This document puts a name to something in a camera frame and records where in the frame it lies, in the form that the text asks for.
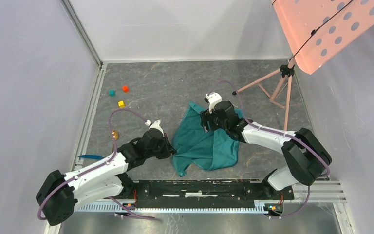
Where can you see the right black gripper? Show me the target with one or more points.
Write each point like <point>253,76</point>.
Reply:
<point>205,116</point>

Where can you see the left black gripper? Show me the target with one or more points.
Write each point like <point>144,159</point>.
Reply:
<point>169,150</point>

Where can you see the teal cloth napkin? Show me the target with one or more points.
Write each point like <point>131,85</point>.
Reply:
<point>209,151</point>

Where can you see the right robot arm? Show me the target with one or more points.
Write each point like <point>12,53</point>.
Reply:
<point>306,158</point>

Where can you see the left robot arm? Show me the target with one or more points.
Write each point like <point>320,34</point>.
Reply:
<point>62,194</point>

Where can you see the gold spoon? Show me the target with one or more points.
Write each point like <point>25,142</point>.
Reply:
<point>115,136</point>

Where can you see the yellow cube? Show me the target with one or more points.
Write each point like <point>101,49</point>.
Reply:
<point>121,104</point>

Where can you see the blue knife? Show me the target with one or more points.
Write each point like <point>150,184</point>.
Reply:
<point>92,157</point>

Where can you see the orange cube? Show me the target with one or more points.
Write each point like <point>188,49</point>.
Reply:
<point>125,89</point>

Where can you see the pink tripod stand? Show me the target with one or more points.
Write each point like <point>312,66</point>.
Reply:
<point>287,72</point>

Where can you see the pink perforated panel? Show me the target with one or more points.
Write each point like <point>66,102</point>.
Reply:
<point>317,30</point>

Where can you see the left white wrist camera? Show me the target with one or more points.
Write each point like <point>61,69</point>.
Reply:
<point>156,125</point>

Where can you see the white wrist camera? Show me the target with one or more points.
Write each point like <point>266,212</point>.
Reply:
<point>156,125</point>
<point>213,99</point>

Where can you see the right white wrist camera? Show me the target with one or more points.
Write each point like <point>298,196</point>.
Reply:
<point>213,99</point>

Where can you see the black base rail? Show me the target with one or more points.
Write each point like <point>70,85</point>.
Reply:
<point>212,193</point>

